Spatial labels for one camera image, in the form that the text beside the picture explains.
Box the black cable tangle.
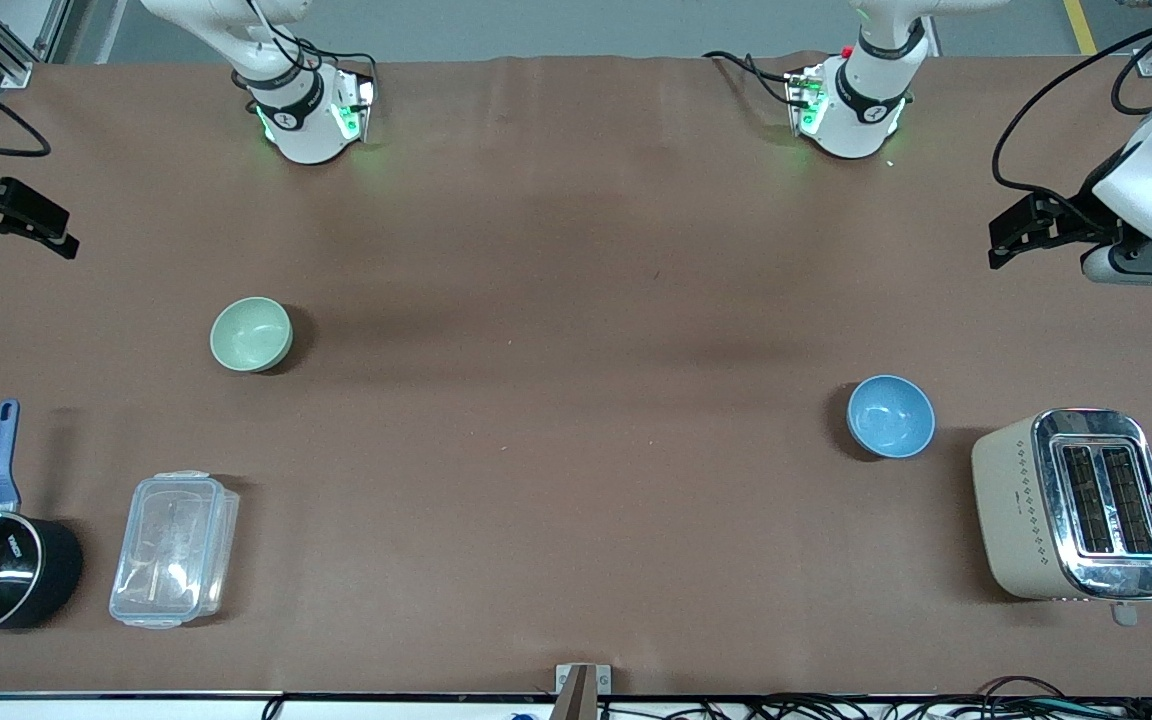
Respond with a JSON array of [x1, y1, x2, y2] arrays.
[[596, 675, 1152, 720]]

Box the clear plastic food container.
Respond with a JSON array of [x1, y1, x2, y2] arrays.
[[109, 471, 240, 631]]

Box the metal bracket with brown post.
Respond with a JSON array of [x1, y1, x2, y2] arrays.
[[554, 663, 613, 720]]

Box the blue bowl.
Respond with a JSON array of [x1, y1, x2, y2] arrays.
[[846, 374, 936, 460]]

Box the black base cable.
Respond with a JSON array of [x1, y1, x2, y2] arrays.
[[271, 36, 380, 86], [703, 50, 799, 107]]

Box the left base connector panel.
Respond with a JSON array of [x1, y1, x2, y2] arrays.
[[785, 68, 829, 137]]

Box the base connector panel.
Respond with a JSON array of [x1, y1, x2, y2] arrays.
[[785, 68, 829, 137], [331, 72, 378, 143]]

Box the beige chrome toaster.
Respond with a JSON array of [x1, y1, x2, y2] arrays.
[[971, 407, 1152, 628]]

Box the black saucepan blue handle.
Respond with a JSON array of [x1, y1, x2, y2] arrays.
[[0, 400, 85, 637]]

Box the black left base cable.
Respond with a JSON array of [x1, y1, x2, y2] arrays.
[[703, 50, 799, 107]]

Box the green bowl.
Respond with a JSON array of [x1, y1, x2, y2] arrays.
[[210, 296, 294, 374]]

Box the brown table cloth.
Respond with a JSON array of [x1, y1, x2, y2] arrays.
[[0, 55, 1152, 698]]

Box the right base connector panel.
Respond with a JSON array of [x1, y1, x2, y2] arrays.
[[331, 72, 378, 143]]

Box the black right base cable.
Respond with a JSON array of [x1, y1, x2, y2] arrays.
[[271, 36, 380, 86]]

